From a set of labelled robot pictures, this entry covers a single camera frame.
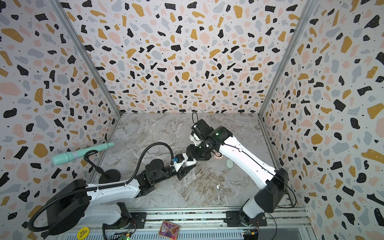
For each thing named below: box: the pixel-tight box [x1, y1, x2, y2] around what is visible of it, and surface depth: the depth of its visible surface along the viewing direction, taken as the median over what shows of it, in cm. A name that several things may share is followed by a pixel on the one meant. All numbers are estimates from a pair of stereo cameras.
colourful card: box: [158, 221, 181, 240], surface depth 71 cm
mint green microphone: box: [52, 142, 115, 165], surface depth 63 cm
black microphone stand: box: [83, 150, 121, 184], surface depth 87 cm
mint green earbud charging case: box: [226, 158, 234, 169], surface depth 94 cm
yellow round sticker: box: [76, 227, 90, 240], surface depth 70 cm
